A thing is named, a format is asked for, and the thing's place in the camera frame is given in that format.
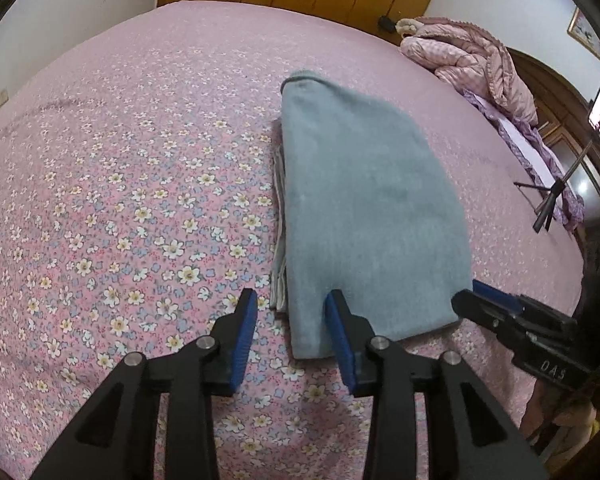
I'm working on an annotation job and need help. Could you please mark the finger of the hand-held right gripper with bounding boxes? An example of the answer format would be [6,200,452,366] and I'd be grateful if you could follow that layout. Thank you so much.
[451,288,527,347]
[472,280,526,309]

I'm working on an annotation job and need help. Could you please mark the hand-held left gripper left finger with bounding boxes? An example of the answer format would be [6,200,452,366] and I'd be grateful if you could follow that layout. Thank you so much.
[30,288,259,480]

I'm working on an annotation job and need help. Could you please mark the framed wall picture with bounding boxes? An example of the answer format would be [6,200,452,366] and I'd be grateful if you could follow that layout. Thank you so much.
[567,7,600,68]

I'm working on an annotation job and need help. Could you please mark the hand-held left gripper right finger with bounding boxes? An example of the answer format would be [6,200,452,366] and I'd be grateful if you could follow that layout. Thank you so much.
[323,289,551,480]

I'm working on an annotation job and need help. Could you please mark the dark wooden headboard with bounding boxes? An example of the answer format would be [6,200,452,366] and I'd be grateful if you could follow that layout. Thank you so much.
[507,46,600,216]

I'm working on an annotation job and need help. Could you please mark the pink quilt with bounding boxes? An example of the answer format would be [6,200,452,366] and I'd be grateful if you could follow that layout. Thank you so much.
[397,16,538,126]

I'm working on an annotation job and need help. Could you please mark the yellow cloth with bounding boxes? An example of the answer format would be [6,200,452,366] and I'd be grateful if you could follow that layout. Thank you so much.
[540,400,600,463]

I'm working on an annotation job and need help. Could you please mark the grey-green pants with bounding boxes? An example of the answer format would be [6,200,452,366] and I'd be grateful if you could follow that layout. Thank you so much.
[270,69,473,360]

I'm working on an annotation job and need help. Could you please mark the purple pillow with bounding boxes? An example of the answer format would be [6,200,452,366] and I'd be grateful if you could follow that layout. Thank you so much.
[462,87,586,231]

